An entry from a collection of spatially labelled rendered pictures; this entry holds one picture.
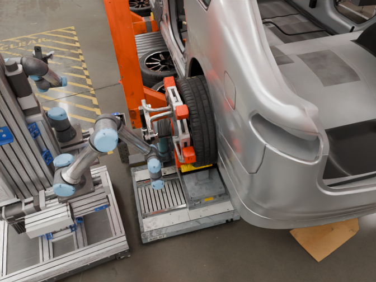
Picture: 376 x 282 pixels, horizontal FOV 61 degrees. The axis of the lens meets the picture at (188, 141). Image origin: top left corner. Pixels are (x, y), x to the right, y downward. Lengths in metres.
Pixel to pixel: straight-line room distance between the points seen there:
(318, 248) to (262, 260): 0.45
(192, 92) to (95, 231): 1.32
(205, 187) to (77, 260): 1.13
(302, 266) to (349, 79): 1.43
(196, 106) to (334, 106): 1.00
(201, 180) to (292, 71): 1.15
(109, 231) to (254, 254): 1.14
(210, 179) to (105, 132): 1.36
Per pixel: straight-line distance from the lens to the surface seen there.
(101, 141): 1.65
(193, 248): 2.68
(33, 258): 2.72
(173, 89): 2.25
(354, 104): 2.56
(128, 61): 2.51
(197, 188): 2.72
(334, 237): 2.90
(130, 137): 1.85
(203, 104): 2.06
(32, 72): 2.21
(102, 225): 2.67
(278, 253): 2.72
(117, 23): 2.39
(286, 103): 1.26
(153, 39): 5.00
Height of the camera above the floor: 2.36
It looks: 43 degrees down
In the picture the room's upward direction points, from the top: 4 degrees counter-clockwise
